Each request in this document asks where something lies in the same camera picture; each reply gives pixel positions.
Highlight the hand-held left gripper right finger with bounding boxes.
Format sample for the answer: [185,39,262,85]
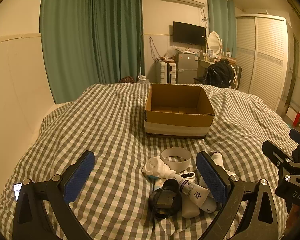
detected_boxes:
[195,151,287,240]

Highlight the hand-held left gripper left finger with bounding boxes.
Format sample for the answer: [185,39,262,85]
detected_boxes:
[12,150,96,240]

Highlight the white plush toy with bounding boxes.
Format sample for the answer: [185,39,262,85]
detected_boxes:
[142,156,176,180]
[210,152,236,178]

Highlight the white squeeze tube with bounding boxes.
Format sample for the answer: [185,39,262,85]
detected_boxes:
[171,172,209,205]

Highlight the small white device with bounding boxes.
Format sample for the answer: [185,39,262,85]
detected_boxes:
[178,170,196,180]

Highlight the white rounded device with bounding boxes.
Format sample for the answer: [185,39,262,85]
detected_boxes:
[198,175,217,213]

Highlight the white plastic bottle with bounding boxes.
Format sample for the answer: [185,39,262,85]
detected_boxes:
[181,200,203,218]

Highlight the white cardboard ring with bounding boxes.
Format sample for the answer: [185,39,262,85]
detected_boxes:
[160,148,192,170]

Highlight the black charger with cable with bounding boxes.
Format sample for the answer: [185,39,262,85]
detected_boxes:
[148,179,183,220]

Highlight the blue white packet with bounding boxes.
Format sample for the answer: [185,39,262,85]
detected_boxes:
[146,175,165,193]

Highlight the cardboard box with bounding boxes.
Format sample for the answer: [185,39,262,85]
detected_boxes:
[144,83,215,138]

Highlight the smartphone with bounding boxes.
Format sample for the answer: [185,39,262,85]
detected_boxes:
[13,182,24,202]

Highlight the white louvred wardrobe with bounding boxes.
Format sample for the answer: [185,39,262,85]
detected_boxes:
[235,14,291,111]

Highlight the black clothes pile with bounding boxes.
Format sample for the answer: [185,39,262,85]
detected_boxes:
[205,59,237,88]

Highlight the dressing table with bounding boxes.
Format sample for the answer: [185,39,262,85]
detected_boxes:
[198,55,236,76]

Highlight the silver small fridge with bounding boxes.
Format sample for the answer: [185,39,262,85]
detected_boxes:
[175,52,199,84]

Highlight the white suitcase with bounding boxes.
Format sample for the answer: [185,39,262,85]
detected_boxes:
[156,61,177,84]

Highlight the white oval mirror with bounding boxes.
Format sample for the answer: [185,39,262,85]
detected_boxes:
[207,31,223,55]

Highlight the clear plastic bag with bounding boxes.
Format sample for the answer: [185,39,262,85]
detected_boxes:
[164,48,177,62]

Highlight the narrow green curtain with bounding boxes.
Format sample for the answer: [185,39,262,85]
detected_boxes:
[206,0,237,58]

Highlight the wall cables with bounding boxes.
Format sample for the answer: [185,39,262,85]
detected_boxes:
[149,37,163,62]

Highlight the black wall television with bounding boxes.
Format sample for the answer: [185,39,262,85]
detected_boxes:
[173,21,206,46]

